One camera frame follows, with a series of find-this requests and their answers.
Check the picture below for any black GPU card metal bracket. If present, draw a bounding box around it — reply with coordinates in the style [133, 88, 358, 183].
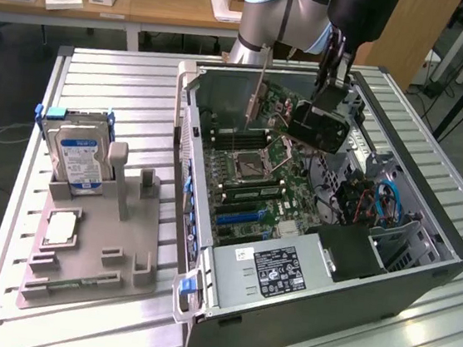
[241, 44, 359, 157]

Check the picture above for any wooden cabinet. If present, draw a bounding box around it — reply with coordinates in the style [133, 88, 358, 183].
[333, 0, 461, 98]

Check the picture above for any silver CPU chip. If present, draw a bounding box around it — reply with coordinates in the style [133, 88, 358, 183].
[44, 210, 82, 249]

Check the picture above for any black fan housing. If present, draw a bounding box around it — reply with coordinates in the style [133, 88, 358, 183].
[331, 177, 382, 232]

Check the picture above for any metal socket cover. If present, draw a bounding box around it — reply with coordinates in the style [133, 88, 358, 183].
[260, 134, 300, 170]

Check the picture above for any silver sheet metal disk bay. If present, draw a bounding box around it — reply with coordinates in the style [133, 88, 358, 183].
[364, 206, 450, 282]

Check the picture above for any black and silver PC case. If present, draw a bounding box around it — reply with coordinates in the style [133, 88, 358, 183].
[145, 47, 463, 347]

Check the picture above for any hard disk blue carrier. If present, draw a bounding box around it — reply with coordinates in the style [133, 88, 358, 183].
[25, 102, 121, 201]

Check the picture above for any blue wire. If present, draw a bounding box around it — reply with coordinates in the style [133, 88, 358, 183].
[371, 177, 408, 228]

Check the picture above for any white paper stack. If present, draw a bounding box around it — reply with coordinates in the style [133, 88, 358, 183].
[205, 0, 246, 26]

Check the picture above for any CPU socket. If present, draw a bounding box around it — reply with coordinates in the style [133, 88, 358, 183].
[230, 147, 275, 186]

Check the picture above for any long black expansion slot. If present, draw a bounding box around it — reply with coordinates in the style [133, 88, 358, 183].
[214, 199, 264, 221]

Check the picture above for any blue case latch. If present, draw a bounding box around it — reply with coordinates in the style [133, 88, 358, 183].
[178, 273, 196, 299]

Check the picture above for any blue expansion slot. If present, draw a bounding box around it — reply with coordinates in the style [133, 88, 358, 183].
[214, 206, 268, 231]

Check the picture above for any thin metal locking lever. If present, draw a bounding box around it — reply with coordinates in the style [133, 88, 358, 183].
[228, 126, 240, 161]

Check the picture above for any grey parts rack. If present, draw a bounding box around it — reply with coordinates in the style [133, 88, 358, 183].
[14, 132, 173, 325]

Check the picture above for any red wire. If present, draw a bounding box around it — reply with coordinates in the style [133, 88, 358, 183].
[357, 186, 387, 225]

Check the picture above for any green RAM stick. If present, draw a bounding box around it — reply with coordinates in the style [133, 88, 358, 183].
[46, 271, 120, 296]

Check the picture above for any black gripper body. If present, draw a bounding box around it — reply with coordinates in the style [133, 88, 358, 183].
[323, 0, 402, 60]

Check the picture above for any silver chipset heatsink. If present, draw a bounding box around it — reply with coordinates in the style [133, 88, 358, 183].
[276, 219, 301, 240]

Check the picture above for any green motherboard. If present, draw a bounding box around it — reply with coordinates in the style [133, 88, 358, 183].
[187, 117, 337, 262]

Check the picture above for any silver perforated disk bay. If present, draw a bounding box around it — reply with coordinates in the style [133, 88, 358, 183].
[303, 85, 396, 231]

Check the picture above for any grey power supply unit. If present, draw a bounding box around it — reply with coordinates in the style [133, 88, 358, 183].
[202, 220, 342, 325]

